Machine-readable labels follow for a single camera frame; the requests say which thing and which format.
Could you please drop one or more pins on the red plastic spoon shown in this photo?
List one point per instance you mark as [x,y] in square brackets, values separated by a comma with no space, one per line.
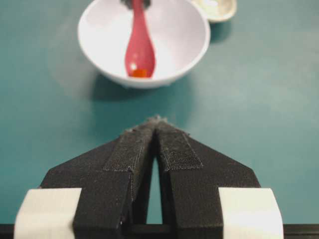
[140,52]

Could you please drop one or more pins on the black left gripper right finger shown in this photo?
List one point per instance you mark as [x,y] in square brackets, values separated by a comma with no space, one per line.
[190,175]

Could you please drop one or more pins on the white round bowl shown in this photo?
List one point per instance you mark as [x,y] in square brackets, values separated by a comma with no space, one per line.
[178,29]

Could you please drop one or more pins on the small beige spoon dish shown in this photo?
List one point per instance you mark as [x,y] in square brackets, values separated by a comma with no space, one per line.
[217,11]

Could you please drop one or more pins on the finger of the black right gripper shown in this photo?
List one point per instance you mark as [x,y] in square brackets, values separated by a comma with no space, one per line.
[127,3]
[146,3]

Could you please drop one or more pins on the small red block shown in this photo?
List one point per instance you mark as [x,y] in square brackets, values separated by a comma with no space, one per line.
[139,73]

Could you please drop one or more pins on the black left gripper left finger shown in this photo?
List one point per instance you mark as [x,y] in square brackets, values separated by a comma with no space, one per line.
[114,179]

